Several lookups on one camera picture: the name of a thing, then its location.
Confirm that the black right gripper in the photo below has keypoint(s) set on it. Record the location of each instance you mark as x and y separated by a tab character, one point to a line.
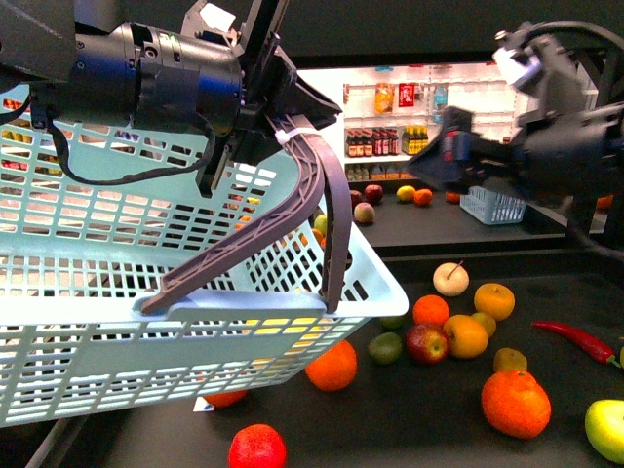
562	148

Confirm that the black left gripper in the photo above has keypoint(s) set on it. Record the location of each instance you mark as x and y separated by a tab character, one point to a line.
197	81

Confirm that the yellow lemon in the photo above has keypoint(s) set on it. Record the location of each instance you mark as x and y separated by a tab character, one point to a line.
307	330

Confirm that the light teal shopping basket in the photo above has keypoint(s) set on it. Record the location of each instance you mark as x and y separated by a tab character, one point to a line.
78	261

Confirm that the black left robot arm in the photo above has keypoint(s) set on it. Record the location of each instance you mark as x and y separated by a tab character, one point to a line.
84	62

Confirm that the white zip tie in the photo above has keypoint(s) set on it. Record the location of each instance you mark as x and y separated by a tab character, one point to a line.
283	137

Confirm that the small blue basket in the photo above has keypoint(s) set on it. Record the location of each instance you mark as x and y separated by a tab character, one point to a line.
491	208

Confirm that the black back display tray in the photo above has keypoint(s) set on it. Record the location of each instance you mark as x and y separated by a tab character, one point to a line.
405	229

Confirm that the black display tray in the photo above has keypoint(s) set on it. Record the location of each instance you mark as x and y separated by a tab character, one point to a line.
405	229
402	415

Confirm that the white pear with stem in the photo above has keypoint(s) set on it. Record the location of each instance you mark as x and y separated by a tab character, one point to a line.
451	279

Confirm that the yellow orange apple back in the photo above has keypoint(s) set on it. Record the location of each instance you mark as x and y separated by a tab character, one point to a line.
494	299

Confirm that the yellow orange apple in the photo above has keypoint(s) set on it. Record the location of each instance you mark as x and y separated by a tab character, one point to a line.
494	299
467	338

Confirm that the small orange tangerine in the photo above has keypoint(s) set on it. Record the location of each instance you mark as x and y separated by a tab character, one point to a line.
430	309

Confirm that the brown kiwi upper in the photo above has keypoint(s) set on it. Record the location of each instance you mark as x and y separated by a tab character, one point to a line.
487	322

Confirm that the brown kiwi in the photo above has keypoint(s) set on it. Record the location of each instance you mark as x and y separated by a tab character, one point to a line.
509	359
487	322

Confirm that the green lime upper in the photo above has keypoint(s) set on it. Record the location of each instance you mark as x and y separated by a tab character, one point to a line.
392	323

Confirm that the green lime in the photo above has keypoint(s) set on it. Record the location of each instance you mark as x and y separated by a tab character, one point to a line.
392	323
385	349

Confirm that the yellow orange apple front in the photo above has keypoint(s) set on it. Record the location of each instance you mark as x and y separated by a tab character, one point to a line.
467	338

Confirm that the red striped apple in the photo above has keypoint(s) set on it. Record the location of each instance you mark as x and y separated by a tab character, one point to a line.
427	344

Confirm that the green lime lower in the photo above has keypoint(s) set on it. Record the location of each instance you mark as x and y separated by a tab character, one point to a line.
385	349

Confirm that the black front display tray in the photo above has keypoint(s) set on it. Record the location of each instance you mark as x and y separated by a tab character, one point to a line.
402	415

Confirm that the brown kiwi lower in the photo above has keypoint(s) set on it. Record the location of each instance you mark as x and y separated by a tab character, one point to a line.
509	359

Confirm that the large orange front left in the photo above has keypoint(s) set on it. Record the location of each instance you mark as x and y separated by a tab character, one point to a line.
335	369

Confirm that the large orange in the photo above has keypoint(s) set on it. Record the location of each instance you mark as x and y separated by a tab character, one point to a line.
335	369
515	404

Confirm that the red chili pepper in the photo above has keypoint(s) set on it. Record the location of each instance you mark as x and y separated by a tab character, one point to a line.
592	346

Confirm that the large orange right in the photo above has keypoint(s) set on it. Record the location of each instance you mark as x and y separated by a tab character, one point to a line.
515	404

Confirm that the green apple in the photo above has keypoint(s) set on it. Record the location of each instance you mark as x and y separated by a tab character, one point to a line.
604	429

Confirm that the orange persimmon with green calyx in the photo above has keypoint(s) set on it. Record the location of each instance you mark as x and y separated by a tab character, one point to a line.
226	399

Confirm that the white price tag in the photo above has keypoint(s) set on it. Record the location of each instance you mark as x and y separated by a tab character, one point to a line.
202	405

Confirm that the red apple front left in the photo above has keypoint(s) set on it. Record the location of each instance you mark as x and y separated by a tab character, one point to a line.
257	445

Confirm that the white wall shelf unit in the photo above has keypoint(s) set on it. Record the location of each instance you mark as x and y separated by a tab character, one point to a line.
390	113

